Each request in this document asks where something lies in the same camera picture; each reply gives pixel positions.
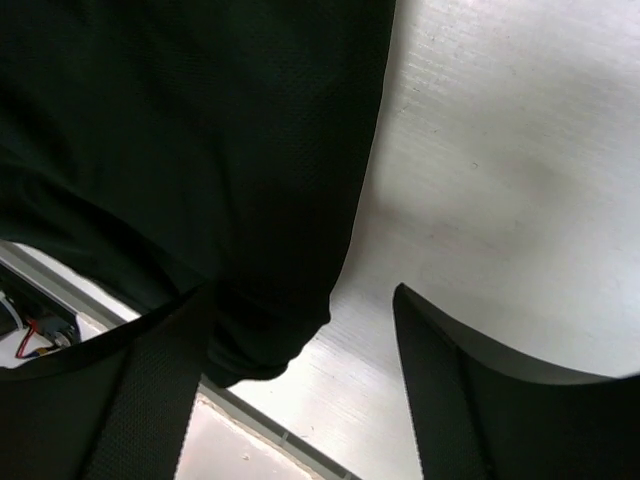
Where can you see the aluminium front rail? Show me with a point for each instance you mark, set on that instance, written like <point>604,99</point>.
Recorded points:
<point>75,299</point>

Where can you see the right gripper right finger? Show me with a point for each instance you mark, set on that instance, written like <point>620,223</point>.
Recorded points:
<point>483,410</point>

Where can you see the black shorts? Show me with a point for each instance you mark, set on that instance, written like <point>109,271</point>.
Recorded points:
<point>154,146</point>

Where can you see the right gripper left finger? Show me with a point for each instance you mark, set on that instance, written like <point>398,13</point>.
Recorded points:
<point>116,406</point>

